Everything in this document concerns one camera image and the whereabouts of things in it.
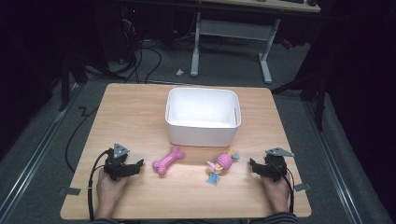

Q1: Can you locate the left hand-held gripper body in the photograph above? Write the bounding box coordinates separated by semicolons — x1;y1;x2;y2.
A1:
103;143;131;182

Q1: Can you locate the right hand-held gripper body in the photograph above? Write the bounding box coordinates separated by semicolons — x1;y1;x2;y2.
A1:
262;147;295;183

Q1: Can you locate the pink bone toy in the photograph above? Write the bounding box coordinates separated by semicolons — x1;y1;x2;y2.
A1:
151;146;186;177

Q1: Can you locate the pink candy-shaped toy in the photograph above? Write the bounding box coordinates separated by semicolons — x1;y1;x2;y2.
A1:
205;148;241;185

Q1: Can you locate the white plastic bin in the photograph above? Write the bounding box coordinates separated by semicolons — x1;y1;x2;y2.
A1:
164;87;243;147

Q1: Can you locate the person's right hand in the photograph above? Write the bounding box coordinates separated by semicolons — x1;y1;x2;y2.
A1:
261;175;292;215

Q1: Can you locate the person's left hand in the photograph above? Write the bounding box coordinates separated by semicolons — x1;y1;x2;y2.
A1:
95;169;129;219

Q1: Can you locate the grey tape piece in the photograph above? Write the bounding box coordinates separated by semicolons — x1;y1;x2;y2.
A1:
293;182;312;192
59;187;82;197

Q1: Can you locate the dark metal stand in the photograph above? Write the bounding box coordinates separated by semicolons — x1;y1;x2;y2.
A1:
57;54;90;112
270;69;331;133

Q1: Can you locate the white-framed desk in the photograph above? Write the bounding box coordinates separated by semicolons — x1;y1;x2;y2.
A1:
190;0;322;85

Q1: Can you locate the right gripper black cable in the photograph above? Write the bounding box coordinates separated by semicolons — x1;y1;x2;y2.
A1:
270;160;295;215

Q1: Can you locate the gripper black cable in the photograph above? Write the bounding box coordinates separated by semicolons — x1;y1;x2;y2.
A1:
270;160;295;215
87;148;112;222

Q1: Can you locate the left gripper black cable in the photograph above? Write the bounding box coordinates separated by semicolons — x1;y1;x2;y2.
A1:
87;148;112;222

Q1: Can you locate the black floor cable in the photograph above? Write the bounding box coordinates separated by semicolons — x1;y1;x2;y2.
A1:
64;106;100;174

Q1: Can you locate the metal floor rail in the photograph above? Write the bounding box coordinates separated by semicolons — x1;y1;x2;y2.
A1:
0;83;82;220
302;98;364;224

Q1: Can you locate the bundle of black cables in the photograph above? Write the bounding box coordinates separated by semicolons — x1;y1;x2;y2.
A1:
106;8;163;84

